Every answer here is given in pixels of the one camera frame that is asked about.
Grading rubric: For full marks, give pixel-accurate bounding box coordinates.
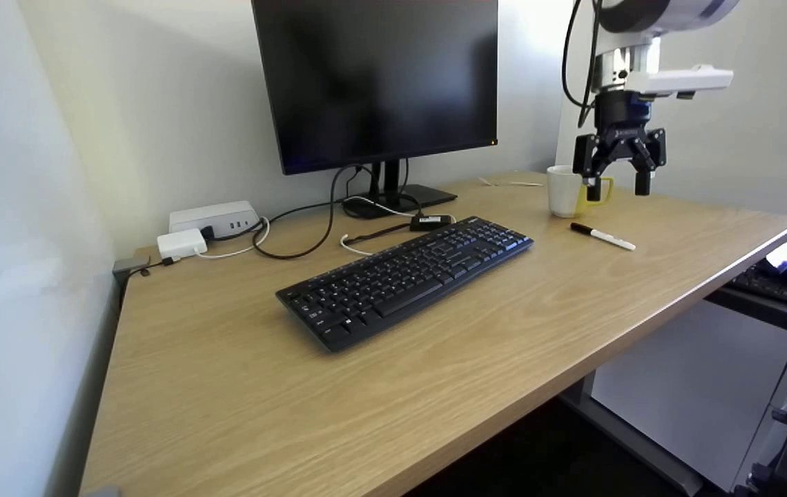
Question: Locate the small white power adapter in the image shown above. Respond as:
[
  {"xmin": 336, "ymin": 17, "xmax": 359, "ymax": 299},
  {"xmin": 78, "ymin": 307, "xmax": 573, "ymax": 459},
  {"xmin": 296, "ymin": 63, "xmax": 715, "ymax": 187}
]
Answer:
[{"xmin": 154, "ymin": 227, "xmax": 209, "ymax": 264}]

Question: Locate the black computer monitor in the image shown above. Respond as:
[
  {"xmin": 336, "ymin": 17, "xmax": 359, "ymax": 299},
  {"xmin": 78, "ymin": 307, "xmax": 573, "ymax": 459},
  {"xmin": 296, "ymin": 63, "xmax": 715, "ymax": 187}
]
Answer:
[{"xmin": 248, "ymin": 0, "xmax": 504, "ymax": 176}]

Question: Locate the black side desk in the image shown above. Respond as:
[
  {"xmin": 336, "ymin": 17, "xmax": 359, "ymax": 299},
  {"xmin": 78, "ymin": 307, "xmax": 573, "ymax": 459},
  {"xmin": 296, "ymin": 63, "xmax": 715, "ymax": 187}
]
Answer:
[{"xmin": 704, "ymin": 228, "xmax": 787, "ymax": 342}]

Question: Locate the yellow and white mug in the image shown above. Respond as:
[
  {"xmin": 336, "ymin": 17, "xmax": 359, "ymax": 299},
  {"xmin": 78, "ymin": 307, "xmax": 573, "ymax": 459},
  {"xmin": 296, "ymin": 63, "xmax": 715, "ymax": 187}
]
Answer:
[{"xmin": 544, "ymin": 163, "xmax": 617, "ymax": 220}]

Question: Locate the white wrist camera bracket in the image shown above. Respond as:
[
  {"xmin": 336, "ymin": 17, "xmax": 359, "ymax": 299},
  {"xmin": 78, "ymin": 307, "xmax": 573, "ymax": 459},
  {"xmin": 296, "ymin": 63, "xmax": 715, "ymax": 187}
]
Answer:
[{"xmin": 625, "ymin": 63, "xmax": 738, "ymax": 101}]

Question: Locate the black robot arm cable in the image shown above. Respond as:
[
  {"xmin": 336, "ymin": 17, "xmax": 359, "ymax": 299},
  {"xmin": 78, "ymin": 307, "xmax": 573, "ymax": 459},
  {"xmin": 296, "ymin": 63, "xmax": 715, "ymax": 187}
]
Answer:
[{"xmin": 560, "ymin": 0, "xmax": 610, "ymax": 133}]

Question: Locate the white cable at adapter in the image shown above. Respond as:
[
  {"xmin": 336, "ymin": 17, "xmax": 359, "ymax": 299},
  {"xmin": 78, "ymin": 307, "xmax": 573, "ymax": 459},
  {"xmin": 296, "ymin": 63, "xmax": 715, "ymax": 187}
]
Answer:
[{"xmin": 196, "ymin": 219, "xmax": 273, "ymax": 263}]

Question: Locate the black capped white marker pen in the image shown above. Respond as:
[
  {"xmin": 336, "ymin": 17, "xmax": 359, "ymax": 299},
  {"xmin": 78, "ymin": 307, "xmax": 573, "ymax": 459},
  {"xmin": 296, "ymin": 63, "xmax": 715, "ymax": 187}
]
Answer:
[{"xmin": 570, "ymin": 220, "xmax": 640, "ymax": 255}]

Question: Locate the black monitor cable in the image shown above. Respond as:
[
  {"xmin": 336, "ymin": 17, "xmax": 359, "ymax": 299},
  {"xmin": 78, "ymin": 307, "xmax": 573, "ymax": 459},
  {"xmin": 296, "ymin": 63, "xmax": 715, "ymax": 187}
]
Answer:
[{"xmin": 252, "ymin": 163, "xmax": 359, "ymax": 263}]

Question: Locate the black computer keyboard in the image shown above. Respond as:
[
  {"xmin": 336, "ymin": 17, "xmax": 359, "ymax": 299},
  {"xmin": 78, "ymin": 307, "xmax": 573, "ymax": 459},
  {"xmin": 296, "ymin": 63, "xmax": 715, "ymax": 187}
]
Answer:
[{"xmin": 273, "ymin": 213, "xmax": 535, "ymax": 357}]

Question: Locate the small black dongle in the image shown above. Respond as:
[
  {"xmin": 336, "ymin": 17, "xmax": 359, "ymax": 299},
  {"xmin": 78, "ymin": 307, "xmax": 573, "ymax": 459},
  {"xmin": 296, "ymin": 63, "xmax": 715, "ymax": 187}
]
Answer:
[{"xmin": 408, "ymin": 213, "xmax": 455, "ymax": 235}]

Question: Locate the black monitor stand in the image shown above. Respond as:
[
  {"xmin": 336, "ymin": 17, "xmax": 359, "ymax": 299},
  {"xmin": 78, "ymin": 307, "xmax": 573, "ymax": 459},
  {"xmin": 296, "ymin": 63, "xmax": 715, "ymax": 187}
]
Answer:
[{"xmin": 343, "ymin": 158, "xmax": 461, "ymax": 220}]

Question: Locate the white power strip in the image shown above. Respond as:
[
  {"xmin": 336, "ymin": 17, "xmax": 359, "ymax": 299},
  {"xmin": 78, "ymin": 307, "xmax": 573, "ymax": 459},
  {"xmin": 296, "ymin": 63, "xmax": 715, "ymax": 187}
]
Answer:
[{"xmin": 167, "ymin": 199, "xmax": 262, "ymax": 242}]

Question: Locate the grey desk leg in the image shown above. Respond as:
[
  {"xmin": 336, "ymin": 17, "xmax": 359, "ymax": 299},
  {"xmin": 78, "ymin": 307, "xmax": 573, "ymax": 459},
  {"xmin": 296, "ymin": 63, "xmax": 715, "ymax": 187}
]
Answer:
[{"xmin": 556, "ymin": 371, "xmax": 719, "ymax": 497}]

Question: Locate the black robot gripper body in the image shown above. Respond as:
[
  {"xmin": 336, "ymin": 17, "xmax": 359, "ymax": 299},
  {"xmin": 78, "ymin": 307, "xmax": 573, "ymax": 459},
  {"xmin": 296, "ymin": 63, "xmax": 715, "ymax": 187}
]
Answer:
[{"xmin": 595, "ymin": 89, "xmax": 665, "ymax": 150}]

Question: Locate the thin white cable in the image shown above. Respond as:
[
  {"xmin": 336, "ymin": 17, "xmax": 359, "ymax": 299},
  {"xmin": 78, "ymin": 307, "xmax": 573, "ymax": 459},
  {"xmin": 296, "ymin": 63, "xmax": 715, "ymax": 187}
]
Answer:
[{"xmin": 336, "ymin": 228, "xmax": 415, "ymax": 259}]

